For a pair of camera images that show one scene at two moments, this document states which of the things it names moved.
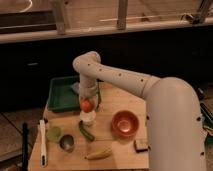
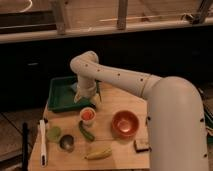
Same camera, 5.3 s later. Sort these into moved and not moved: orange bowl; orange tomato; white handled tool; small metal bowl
Moved: orange tomato
Not moved: small metal bowl; orange bowl; white handled tool
